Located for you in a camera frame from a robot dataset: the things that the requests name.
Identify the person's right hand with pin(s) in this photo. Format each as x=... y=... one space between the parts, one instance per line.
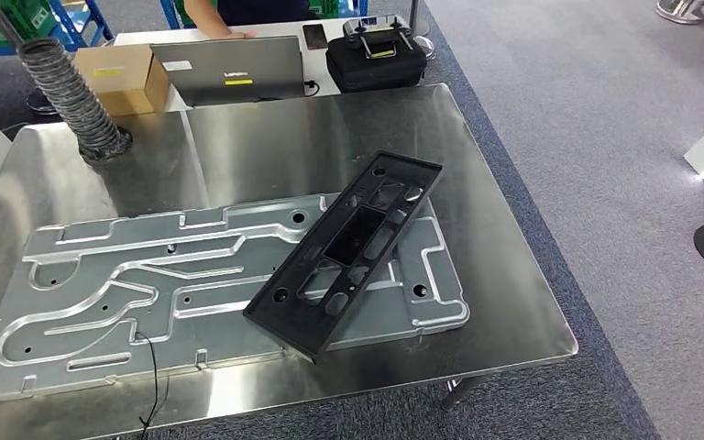
x=239 y=35

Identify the long black plastic part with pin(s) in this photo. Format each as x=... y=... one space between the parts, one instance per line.
x=303 y=316

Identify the person's right forearm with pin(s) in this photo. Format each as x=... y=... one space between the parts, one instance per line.
x=203 y=15

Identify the stainless steel workbench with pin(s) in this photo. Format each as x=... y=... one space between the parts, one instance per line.
x=327 y=133

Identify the person's torso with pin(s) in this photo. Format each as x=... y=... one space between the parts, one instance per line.
x=261 y=11

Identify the grey laptop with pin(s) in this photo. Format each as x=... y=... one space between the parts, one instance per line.
x=230 y=67

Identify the black smartphone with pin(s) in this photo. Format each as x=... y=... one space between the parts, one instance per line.
x=315 y=36

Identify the cardboard box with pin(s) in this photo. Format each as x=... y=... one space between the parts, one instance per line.
x=121 y=79

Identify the black device yellow label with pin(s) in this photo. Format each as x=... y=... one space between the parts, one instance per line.
x=376 y=36

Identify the black carry case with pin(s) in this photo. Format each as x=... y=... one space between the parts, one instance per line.
x=376 y=73

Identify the grey stanchion pole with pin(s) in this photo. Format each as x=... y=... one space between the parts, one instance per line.
x=3 y=24

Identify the stamped silver metal panel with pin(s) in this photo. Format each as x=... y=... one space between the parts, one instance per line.
x=145 y=255

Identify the green plastic crate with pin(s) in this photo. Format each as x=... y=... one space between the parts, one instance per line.
x=0 y=24

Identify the chrome stanchion base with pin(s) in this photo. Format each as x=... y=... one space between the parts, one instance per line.
x=683 y=11

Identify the blue metal frame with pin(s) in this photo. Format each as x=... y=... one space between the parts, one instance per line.
x=85 y=27

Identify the chrome stanchion post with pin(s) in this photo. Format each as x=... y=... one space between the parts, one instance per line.
x=416 y=15

